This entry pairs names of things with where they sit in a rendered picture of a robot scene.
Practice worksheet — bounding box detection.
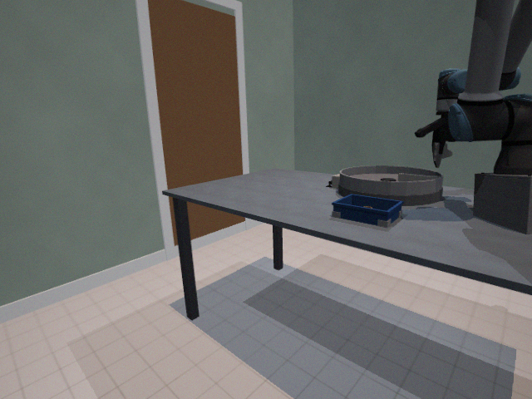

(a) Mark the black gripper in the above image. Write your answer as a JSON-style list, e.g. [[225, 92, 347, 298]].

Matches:
[[432, 111, 456, 168]]

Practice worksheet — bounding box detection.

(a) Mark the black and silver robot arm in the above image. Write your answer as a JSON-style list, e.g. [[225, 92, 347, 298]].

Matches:
[[436, 0, 532, 175]]

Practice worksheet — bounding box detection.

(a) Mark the blue open crate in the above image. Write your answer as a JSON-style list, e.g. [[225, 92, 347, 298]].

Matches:
[[332, 194, 402, 228]]

